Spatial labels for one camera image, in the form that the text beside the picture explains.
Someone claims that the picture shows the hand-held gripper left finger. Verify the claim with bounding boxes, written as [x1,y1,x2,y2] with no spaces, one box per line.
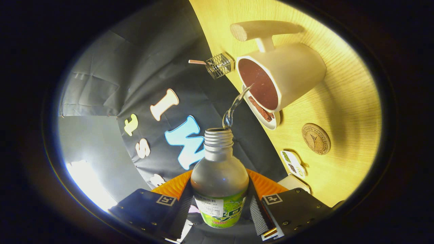
[108,169,194,243]

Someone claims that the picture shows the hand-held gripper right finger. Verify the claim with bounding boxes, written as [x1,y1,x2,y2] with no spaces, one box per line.
[246,168,344,241]

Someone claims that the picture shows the silver bottle with green label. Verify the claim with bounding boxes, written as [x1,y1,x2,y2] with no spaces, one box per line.
[190,128,250,228]

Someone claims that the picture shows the round wooden coaster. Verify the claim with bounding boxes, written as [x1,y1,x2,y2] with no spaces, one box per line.
[302,123,331,155]

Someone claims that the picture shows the clear juice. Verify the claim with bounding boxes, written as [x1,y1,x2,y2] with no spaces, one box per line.
[222,85,251,130]

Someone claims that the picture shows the white cup with wooden handle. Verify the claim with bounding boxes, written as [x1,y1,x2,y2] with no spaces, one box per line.
[230,20,327,113]

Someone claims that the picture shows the white toaster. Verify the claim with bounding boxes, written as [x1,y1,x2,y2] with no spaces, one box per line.
[277,174,311,194]

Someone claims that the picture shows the white divided dish with beans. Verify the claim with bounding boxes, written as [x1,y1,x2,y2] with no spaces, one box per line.
[281,150,307,179]

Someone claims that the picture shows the white oval plate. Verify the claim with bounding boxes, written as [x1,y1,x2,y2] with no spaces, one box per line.
[242,85,281,130]

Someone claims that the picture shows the brown meat piece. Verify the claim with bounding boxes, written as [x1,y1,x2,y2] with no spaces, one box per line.
[248,96,275,122]

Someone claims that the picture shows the light wooden table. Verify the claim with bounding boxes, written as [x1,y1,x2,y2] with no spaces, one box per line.
[189,0,383,208]

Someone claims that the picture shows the black backdrop cloth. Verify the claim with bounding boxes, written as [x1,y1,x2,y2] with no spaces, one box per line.
[58,0,289,243]

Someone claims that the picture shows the wire basket holder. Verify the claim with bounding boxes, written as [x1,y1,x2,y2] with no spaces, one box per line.
[205,53,235,80]

